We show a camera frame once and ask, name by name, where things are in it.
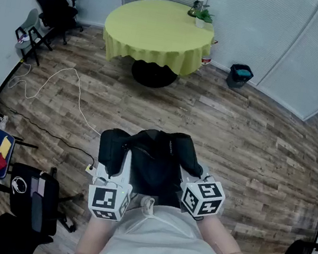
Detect black chair with armrest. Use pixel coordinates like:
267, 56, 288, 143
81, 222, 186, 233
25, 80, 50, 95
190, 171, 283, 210
0, 158, 89, 254

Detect red and white bucket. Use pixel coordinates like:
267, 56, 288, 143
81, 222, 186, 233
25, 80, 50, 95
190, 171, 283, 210
199, 55, 213, 67

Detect blue chair with papers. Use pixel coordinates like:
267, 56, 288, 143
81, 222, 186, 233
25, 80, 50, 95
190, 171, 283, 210
0, 128, 41, 202

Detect white power plug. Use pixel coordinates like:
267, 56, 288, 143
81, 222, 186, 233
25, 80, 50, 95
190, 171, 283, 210
83, 163, 100, 176

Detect person's white top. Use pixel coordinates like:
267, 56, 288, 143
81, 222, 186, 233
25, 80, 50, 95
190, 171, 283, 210
56, 184, 289, 254

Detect person's right forearm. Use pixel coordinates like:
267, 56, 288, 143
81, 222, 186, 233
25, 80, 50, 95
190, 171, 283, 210
192, 211, 252, 254

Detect black trash bin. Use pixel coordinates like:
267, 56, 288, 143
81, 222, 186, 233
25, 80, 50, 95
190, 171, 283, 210
224, 61, 256, 92

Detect person's left forearm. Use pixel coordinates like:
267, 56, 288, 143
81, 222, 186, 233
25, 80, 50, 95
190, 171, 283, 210
74, 211, 122, 254

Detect white cable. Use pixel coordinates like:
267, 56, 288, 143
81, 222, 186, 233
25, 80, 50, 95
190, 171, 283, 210
1, 58, 112, 137

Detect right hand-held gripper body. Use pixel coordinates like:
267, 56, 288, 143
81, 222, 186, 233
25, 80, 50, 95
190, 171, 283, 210
174, 170, 229, 224

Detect black office chair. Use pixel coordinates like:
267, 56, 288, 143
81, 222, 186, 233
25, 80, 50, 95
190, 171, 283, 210
26, 0, 89, 49

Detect black cable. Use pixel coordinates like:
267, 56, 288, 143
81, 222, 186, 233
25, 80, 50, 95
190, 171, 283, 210
0, 97, 103, 171

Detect grey folding chair black frame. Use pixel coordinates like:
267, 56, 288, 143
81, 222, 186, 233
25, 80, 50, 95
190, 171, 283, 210
9, 6, 59, 69

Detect green potted plant white pot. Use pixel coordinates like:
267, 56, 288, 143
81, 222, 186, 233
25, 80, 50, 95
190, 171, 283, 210
192, 2, 217, 31

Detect round table yellow-green cloth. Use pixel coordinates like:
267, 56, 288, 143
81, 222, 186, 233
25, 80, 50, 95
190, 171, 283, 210
95, 0, 220, 97

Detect black garment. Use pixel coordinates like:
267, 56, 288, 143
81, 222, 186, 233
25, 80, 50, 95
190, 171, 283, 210
91, 120, 209, 213

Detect white earphones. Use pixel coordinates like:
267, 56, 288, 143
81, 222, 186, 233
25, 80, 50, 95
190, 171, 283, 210
10, 175, 30, 196

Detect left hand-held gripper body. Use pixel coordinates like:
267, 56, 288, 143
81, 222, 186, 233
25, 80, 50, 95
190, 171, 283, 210
84, 159, 137, 224

